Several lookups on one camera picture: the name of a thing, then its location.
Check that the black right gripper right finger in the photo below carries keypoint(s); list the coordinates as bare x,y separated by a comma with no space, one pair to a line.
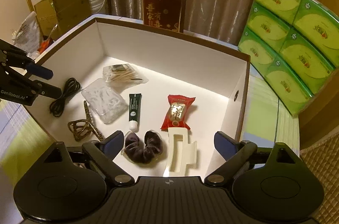
235,154

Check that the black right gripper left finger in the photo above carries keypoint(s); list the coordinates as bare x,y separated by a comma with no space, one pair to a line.
102,153

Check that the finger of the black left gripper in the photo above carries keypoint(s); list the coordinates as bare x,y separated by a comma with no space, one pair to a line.
30,88
12,56

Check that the dark velvet scrunchie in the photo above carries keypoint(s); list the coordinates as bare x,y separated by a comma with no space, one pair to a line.
143,152

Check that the clear floss pick box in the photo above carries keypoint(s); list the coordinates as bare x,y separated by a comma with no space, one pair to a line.
105,101

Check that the white hair claw clip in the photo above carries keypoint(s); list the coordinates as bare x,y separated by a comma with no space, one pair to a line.
181,153

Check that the green lip gel tube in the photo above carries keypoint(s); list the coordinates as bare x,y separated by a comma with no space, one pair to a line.
134,111

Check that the red snack packet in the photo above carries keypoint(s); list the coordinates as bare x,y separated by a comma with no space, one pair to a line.
176,115

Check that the cotton swab bag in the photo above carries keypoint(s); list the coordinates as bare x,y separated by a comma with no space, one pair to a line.
119,75

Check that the white plastic bag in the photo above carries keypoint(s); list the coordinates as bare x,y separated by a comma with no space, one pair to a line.
28,37

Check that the checked tablecloth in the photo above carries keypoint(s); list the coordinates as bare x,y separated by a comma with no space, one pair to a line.
26,132

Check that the brown cardboard boxes pile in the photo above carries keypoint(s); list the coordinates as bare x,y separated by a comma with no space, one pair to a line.
56,17

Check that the large brown cardboard box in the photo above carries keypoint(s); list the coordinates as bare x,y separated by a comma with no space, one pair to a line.
214,75

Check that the green tissue pack stack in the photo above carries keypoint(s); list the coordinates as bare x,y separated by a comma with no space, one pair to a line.
293,44

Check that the dark red gift box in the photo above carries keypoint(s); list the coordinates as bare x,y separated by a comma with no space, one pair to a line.
165,14

